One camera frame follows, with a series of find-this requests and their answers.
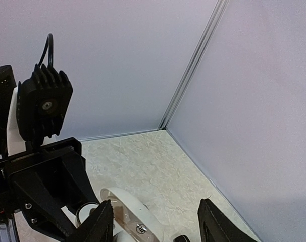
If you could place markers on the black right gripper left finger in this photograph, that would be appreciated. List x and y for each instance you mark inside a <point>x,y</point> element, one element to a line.
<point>97,227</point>

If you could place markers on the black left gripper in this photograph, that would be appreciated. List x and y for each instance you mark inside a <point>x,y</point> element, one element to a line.
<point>40,183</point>

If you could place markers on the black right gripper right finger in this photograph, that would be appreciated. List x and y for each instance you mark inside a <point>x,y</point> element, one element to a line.
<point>215,226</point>

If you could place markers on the black gold earbud charging case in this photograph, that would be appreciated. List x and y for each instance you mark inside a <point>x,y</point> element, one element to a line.
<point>181,238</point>

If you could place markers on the white earbud charging case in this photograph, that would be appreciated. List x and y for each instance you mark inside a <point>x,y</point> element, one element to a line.
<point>133,221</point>

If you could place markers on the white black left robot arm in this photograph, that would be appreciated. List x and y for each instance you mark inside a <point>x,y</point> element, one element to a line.
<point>7,85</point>

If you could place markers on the aluminium back wall rail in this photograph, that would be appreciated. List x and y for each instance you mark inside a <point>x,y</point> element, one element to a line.
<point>115,135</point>

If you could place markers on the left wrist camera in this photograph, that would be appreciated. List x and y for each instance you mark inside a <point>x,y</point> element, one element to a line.
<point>37,109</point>

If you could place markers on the aluminium left corner post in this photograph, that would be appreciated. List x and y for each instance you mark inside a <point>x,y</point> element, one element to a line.
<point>195,60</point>

